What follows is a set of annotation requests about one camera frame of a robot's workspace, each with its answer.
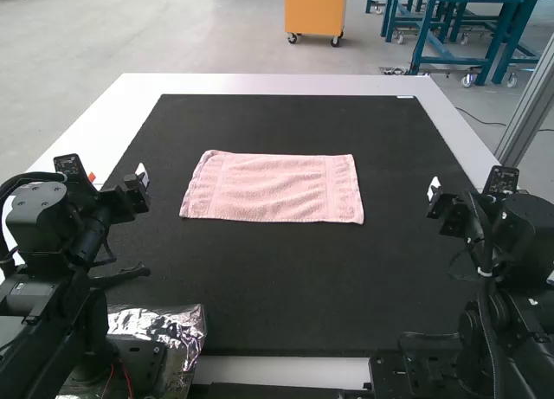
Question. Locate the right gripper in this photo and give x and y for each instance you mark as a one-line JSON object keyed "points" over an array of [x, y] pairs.
{"points": [[452, 215]]}

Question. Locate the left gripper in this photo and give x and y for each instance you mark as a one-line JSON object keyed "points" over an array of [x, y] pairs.
{"points": [[125, 202]]}

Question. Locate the pale towel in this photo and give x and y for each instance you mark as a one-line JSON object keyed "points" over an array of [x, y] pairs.
{"points": [[272, 187]]}

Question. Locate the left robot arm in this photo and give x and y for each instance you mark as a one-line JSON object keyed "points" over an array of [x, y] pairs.
{"points": [[39, 213]]}

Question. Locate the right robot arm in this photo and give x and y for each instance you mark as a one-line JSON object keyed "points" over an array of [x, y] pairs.
{"points": [[519, 230]]}

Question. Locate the blue steel workbench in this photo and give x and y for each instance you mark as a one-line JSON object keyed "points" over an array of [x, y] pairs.
{"points": [[454, 60], [402, 27]]}

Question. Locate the silver foil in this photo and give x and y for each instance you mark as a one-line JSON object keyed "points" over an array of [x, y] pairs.
{"points": [[147, 319]]}

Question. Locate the black mat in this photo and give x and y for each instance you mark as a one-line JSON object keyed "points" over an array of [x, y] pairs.
{"points": [[281, 278]]}

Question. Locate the dark base panel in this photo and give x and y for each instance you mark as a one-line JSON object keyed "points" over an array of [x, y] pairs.
{"points": [[389, 377]]}

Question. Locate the yellow wheeled cart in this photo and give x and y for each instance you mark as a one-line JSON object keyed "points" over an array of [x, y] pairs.
{"points": [[313, 9]]}

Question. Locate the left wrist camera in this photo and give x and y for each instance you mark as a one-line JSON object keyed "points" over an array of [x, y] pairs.
{"points": [[69, 165]]}

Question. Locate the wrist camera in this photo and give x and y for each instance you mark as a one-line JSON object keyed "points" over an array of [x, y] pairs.
{"points": [[502, 178], [69, 165]]}

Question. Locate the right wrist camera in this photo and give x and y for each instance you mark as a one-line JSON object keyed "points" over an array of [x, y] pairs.
{"points": [[502, 178]]}

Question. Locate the aluminium profile post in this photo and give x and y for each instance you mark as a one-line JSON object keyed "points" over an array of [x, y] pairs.
{"points": [[526, 109]]}

